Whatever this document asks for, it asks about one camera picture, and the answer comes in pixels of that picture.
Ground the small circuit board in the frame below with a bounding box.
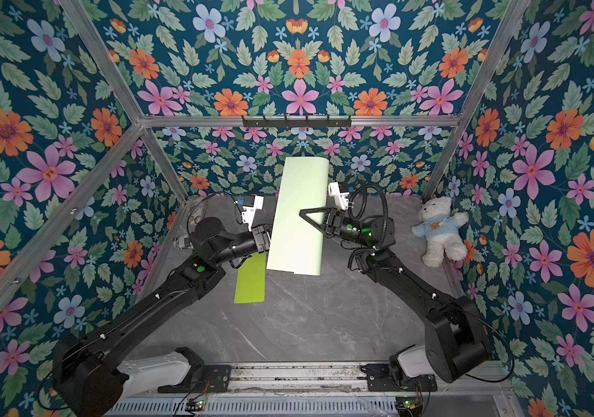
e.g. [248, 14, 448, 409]
[183, 399, 206, 413]
[395, 397, 423, 417]

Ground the black hook rail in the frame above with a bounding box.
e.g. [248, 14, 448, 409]
[241, 116, 352, 129]

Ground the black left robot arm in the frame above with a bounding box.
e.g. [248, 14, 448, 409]
[52, 217, 272, 416]

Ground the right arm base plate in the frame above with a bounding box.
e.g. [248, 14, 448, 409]
[360, 362, 438, 393]

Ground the pale green paper sheet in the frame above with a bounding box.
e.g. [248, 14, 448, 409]
[267, 156, 329, 276]

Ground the bright lime green paper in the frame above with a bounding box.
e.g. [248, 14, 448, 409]
[234, 253, 267, 304]

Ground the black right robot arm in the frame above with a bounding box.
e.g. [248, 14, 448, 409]
[300, 208, 493, 385]

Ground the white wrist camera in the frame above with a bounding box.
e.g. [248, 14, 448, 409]
[241, 195, 264, 230]
[327, 182, 350, 210]

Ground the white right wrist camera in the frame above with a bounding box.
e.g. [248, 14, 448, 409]
[327, 182, 350, 210]

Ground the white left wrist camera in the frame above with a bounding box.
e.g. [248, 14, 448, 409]
[241, 195, 264, 230]

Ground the white teddy bear blue shirt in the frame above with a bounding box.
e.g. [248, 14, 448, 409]
[412, 196, 469, 268]

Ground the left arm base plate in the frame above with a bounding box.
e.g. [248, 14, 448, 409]
[159, 365, 232, 394]

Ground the left small circuit board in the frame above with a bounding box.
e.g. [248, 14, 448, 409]
[183, 399, 206, 413]

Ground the right small circuit board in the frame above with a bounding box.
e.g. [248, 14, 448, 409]
[395, 397, 423, 417]

